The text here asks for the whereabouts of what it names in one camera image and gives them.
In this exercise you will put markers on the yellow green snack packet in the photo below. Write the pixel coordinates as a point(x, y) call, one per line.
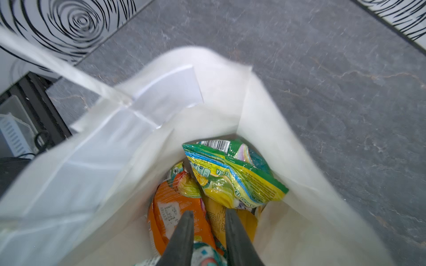
point(233, 174)

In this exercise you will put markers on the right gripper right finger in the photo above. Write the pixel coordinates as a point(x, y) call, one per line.
point(239, 249)

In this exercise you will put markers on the white slotted cable duct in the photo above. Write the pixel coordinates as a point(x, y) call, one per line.
point(17, 137)

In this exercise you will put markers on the white paper bag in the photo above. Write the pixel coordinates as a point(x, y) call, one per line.
point(82, 202)

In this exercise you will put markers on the orange snack packet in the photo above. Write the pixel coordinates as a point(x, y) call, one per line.
point(174, 196)

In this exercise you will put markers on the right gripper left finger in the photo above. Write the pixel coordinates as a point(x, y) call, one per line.
point(179, 250)

